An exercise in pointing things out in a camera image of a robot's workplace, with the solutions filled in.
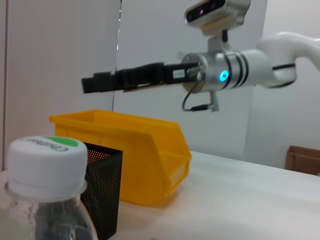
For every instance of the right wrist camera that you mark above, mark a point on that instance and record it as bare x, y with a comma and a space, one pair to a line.
212, 10

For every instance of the clear water bottle green label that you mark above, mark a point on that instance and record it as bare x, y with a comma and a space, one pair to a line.
45, 162

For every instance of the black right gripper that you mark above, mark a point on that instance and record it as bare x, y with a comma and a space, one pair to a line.
155, 75

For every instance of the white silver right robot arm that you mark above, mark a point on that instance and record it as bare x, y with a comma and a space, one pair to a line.
255, 67

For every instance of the black mesh pen holder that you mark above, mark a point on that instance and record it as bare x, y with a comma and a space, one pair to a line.
105, 187

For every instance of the brown cardboard box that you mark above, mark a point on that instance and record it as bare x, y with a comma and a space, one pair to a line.
302, 160

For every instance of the yellow plastic storage bin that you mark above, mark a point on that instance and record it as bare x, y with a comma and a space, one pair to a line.
137, 150

